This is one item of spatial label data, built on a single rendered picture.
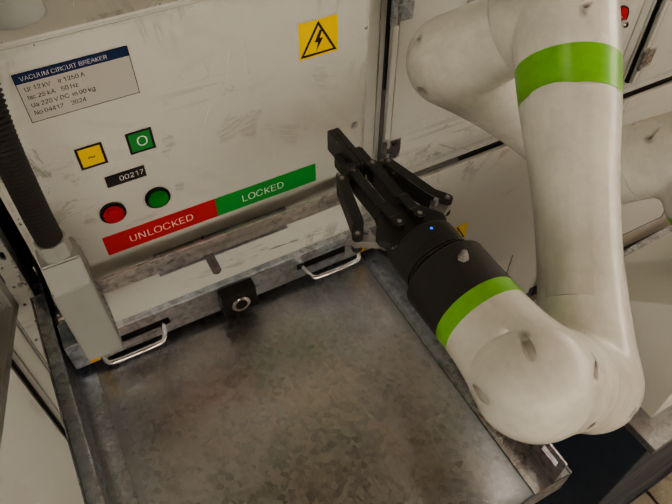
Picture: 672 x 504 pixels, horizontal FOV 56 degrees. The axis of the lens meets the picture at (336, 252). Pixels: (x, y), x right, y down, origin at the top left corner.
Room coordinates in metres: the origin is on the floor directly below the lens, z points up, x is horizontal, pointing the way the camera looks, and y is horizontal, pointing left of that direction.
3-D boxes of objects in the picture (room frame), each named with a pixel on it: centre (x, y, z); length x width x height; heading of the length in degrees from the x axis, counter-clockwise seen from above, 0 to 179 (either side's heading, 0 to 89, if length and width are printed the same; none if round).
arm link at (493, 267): (0.38, -0.12, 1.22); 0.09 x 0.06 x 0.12; 118
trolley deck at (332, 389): (0.50, 0.10, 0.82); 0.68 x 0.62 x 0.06; 28
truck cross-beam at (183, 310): (0.65, 0.18, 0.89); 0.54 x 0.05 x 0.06; 118
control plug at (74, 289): (0.47, 0.32, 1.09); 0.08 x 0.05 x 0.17; 28
